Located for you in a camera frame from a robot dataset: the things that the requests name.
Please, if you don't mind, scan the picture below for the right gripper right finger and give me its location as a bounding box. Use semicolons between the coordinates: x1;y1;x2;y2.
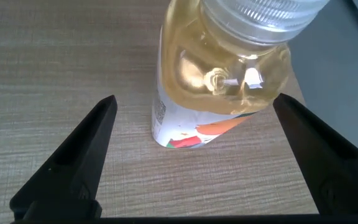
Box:
272;93;358;215

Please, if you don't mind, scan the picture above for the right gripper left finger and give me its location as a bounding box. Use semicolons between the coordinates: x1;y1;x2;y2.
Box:
9;95;118;221

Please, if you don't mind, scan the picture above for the yellow drink bottle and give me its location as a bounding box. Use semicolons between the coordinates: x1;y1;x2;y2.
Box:
150;0;331;149

